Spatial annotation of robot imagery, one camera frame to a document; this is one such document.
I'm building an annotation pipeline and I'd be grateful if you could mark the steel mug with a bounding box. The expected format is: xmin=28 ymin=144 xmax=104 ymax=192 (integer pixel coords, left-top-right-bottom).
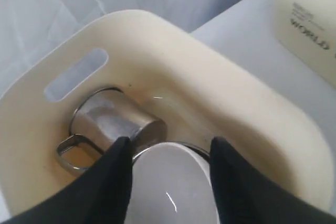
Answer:
xmin=56 ymin=87 xmax=168 ymax=176
xmin=132 ymin=141 xmax=210 ymax=164

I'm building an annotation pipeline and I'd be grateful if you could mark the cream bin with triangle mark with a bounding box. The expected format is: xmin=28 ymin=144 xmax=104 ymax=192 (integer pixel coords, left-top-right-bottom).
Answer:
xmin=273 ymin=0 xmax=335 ymax=86

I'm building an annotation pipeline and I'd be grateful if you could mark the cream bin with circle mark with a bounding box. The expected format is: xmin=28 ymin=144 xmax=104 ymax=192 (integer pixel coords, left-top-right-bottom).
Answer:
xmin=1 ymin=10 xmax=333 ymax=215

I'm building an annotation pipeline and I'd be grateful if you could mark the white ceramic bowl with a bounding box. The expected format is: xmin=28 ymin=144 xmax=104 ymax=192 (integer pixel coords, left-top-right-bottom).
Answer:
xmin=125 ymin=143 xmax=219 ymax=223

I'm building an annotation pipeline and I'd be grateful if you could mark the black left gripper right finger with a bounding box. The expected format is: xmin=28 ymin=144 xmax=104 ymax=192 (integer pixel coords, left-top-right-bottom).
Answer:
xmin=209 ymin=136 xmax=335 ymax=223

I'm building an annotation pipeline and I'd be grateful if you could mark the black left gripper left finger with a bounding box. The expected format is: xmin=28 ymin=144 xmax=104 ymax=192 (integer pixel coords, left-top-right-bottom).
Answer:
xmin=5 ymin=137 xmax=133 ymax=223

